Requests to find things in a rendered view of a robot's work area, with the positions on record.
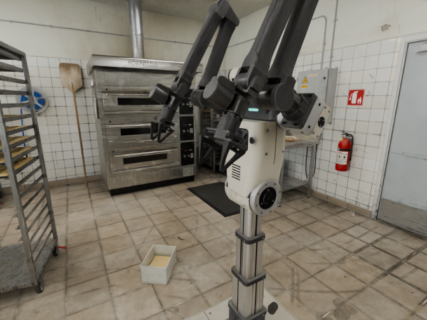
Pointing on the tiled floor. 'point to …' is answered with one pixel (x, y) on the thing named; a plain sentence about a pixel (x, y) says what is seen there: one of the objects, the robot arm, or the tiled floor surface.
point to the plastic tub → (158, 264)
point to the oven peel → (71, 73)
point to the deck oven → (140, 124)
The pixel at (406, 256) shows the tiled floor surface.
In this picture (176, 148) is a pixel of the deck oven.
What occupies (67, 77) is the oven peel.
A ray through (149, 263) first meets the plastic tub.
